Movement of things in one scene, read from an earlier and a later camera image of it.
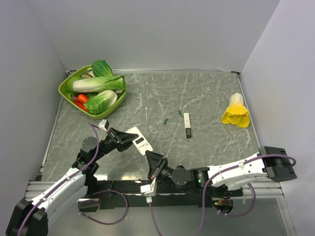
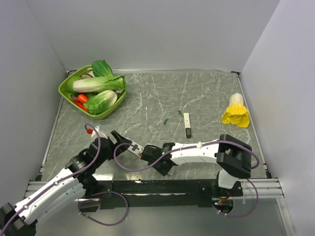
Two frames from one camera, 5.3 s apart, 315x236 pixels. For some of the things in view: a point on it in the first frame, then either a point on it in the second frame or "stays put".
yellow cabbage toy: (236, 113) stays put
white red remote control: (140, 142) → (136, 149)
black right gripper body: (166, 175) → (163, 170)
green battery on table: (165, 121) stays put
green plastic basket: (63, 90) stays put
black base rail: (112, 194) stays put
